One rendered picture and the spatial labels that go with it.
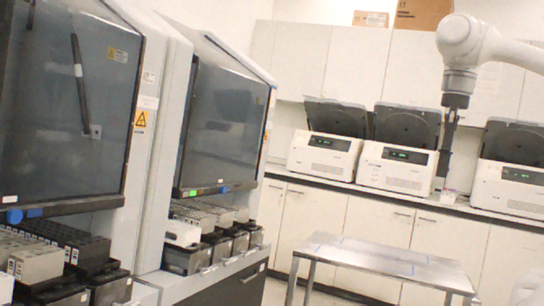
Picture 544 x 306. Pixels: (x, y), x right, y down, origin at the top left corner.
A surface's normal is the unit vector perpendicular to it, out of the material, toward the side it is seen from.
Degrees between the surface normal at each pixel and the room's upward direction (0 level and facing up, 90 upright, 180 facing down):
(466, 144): 90
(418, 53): 90
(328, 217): 90
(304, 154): 90
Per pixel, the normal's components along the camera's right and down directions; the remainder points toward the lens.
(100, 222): -0.37, -0.01
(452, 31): -0.59, -0.08
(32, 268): 0.92, 0.17
